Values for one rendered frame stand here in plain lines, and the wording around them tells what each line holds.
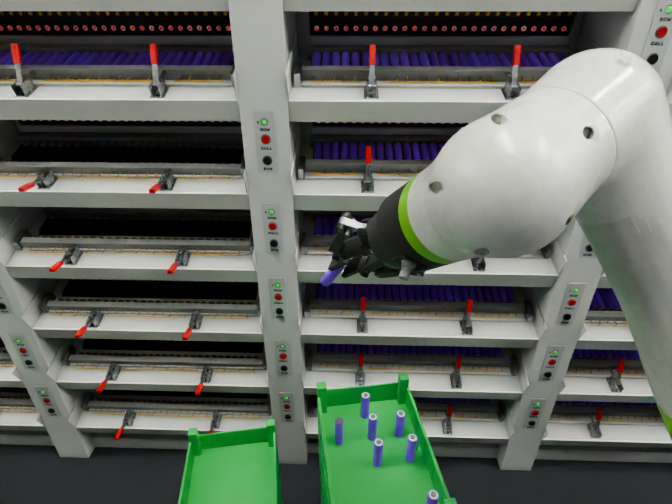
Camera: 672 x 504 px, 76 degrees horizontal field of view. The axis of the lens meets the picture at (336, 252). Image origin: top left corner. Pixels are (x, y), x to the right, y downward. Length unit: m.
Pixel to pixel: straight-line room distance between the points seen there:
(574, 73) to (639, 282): 0.19
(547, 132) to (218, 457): 1.03
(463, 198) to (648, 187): 0.17
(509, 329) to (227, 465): 0.77
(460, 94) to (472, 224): 0.62
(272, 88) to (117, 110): 0.31
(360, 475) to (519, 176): 0.72
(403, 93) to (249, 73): 0.29
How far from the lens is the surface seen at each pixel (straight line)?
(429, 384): 1.29
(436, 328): 1.16
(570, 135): 0.35
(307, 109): 0.88
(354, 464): 0.94
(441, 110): 0.90
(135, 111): 0.98
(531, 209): 0.31
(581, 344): 1.29
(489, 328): 1.20
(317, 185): 0.95
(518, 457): 1.56
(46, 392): 1.54
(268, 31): 0.87
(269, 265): 1.02
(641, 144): 0.43
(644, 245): 0.45
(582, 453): 1.69
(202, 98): 0.92
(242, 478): 1.13
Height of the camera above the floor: 1.26
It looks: 30 degrees down
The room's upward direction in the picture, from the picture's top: straight up
